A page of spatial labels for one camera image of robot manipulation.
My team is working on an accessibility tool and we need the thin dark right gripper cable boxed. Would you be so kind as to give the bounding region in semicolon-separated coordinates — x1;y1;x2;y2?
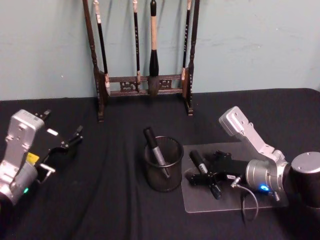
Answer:
229;175;260;222

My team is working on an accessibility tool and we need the large pale-handled calligraphy brush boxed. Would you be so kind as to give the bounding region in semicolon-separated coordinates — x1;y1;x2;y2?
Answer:
147;0;161;97

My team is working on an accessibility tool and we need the black mesh pen cup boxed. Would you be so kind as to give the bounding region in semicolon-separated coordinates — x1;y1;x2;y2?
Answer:
143;135;185;193

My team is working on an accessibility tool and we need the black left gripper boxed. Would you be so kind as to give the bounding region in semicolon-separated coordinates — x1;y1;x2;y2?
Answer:
31;109;84;181

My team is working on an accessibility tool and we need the black and grey marker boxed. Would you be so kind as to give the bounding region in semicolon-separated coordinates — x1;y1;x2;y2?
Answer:
189;150;223;200
143;126;171;179

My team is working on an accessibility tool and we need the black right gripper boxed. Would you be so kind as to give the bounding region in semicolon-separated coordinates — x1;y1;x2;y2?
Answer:
185;149;249;189

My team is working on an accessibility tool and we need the black table cloth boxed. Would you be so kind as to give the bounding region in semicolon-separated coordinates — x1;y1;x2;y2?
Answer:
0;87;320;240

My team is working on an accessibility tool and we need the thin black calligraphy brush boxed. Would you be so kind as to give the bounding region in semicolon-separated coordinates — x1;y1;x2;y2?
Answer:
92;0;111;95
132;0;142;92
181;0;193;81

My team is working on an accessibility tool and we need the dark wooden brush rack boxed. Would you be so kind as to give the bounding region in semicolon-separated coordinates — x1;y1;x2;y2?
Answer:
82;0;201;123

